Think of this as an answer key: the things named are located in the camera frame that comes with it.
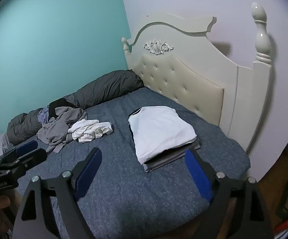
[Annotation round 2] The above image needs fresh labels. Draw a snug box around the dark grey rolled duvet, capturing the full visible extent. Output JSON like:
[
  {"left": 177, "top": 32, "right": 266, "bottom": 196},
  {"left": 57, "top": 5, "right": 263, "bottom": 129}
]
[{"left": 6, "top": 70, "right": 144, "bottom": 146}]

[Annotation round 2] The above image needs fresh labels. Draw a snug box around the person left hand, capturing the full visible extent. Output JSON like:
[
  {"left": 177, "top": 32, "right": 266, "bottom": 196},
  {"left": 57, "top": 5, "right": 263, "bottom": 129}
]
[{"left": 0, "top": 190, "right": 19, "bottom": 238}]

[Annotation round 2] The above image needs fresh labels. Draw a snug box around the grey sweatshirt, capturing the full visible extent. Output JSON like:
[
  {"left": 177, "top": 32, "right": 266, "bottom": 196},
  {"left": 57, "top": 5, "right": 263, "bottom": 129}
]
[{"left": 37, "top": 106, "right": 87, "bottom": 154}]

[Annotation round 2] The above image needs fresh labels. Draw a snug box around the white long sleeve garment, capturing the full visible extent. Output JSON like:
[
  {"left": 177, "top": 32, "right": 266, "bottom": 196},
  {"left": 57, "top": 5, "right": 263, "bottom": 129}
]
[{"left": 68, "top": 119, "right": 113, "bottom": 143}]

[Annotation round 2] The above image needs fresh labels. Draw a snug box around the blue-purple crumpled garment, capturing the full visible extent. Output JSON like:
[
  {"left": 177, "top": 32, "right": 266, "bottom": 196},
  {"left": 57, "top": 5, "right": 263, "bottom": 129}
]
[{"left": 37, "top": 106, "right": 49, "bottom": 124}]

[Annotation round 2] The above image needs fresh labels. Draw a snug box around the blue-grey bed sheet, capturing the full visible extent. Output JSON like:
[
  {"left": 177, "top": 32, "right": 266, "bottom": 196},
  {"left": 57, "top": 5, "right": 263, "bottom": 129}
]
[{"left": 17, "top": 87, "right": 250, "bottom": 238}]

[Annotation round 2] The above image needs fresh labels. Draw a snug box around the cream tufted headboard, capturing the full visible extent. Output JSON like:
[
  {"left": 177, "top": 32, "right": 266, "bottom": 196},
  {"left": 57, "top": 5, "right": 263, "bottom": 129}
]
[{"left": 121, "top": 3, "right": 272, "bottom": 151}]

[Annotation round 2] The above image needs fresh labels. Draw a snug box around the white polo shirt black collar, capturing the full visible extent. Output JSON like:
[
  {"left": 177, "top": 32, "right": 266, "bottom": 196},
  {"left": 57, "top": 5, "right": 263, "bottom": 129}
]
[{"left": 128, "top": 105, "right": 198, "bottom": 165}]

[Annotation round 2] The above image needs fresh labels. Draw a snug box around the folded black white garment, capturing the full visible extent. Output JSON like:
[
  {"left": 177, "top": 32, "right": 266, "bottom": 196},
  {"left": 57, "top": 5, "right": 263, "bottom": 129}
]
[{"left": 128, "top": 108, "right": 202, "bottom": 173}]

